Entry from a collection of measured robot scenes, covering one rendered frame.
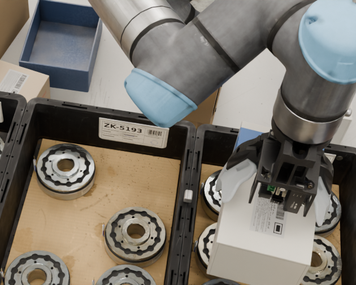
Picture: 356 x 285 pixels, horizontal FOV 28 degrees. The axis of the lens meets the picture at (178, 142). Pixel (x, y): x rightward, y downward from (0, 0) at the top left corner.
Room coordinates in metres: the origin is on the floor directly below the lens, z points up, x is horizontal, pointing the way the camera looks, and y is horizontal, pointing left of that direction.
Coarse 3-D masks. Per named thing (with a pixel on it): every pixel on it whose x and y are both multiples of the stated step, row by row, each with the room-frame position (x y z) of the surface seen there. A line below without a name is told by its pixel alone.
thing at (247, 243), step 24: (240, 192) 0.52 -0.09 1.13; (240, 216) 0.48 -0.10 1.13; (264, 216) 0.49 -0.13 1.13; (288, 216) 0.49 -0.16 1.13; (312, 216) 0.50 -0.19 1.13; (216, 240) 0.44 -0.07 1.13; (240, 240) 0.45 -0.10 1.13; (264, 240) 0.45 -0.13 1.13; (288, 240) 0.46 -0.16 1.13; (312, 240) 0.46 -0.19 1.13; (216, 264) 0.44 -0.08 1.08; (240, 264) 0.44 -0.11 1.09; (264, 264) 0.43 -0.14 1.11; (288, 264) 0.43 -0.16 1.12
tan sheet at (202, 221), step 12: (204, 168) 0.76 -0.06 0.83; (216, 168) 0.76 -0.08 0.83; (336, 192) 0.76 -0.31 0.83; (204, 216) 0.66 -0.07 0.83; (204, 228) 0.63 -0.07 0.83; (336, 228) 0.68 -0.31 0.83; (336, 240) 0.66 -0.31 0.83; (192, 252) 0.58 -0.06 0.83; (192, 264) 0.56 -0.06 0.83; (312, 264) 0.60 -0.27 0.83; (192, 276) 0.54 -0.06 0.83; (204, 276) 0.54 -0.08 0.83
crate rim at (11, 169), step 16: (32, 112) 0.74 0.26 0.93; (96, 112) 0.77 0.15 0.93; (112, 112) 0.77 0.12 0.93; (128, 112) 0.78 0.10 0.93; (192, 128) 0.77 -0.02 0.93; (16, 144) 0.67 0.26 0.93; (192, 144) 0.73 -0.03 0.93; (16, 160) 0.64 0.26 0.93; (192, 160) 0.70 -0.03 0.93; (0, 192) 0.57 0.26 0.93; (0, 208) 0.54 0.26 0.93; (176, 224) 0.57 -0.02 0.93; (176, 240) 0.54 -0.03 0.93; (176, 256) 0.52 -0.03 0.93; (176, 272) 0.49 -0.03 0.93
